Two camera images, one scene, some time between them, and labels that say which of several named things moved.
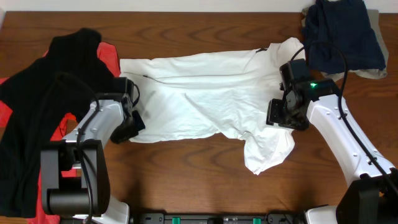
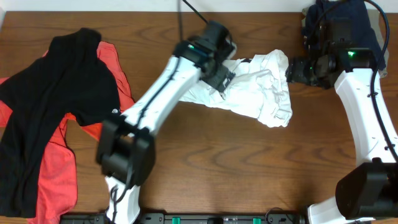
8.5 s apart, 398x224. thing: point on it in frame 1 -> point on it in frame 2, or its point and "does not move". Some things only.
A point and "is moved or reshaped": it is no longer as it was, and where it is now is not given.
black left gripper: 131,127 -> 222,78
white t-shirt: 217,95 is moved or reshaped
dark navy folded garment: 346,23 does not move
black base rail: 217,218 does not move
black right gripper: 280,113 -> 292,73
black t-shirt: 63,82 does not move
